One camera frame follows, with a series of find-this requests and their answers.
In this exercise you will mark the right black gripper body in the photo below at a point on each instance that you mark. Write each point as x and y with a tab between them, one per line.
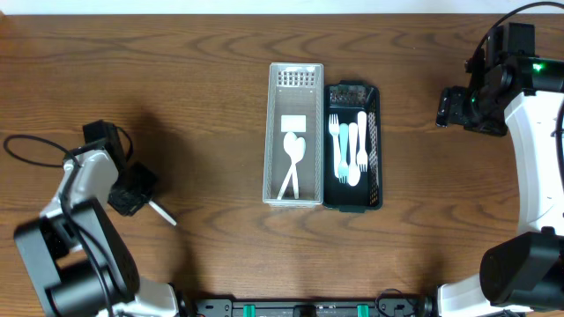
478	113

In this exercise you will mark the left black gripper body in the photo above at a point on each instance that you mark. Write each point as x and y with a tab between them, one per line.
133	194

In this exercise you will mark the white plastic spoon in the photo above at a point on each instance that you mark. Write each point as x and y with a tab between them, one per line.
354	170
293	154
299	149
162	212

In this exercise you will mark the white plastic fork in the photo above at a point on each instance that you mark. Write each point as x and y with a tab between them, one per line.
362	131
334	132
343	143

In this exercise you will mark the black plastic basket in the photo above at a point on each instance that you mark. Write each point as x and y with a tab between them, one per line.
346	99

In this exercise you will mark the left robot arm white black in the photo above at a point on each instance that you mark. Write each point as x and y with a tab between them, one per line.
76	259

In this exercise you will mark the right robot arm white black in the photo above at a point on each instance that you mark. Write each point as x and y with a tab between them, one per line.
520	96

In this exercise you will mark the clear plastic basket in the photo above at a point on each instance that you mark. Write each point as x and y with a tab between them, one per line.
293	150

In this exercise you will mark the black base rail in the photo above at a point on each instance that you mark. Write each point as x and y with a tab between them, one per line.
387	304

